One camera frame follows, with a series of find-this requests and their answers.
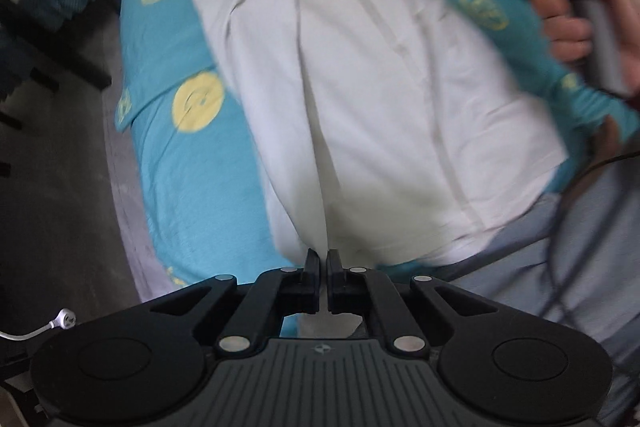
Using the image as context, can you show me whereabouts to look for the person's right hand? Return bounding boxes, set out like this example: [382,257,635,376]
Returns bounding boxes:
[529,0,639,96]

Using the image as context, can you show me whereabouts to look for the person's grey trousers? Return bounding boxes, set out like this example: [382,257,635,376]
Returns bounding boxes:
[432,154,639,426]

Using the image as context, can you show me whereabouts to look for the black cable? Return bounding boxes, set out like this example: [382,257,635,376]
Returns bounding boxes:
[541,150,640,348]

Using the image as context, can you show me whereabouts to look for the white t-shirt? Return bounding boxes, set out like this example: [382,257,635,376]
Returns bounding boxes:
[162,0,569,341]

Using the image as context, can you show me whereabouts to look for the white plug cable on floor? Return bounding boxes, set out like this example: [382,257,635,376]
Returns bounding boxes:
[0,307,77,342]

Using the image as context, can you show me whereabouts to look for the teal patterned bed sheet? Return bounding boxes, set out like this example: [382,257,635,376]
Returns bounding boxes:
[113,0,640,289]

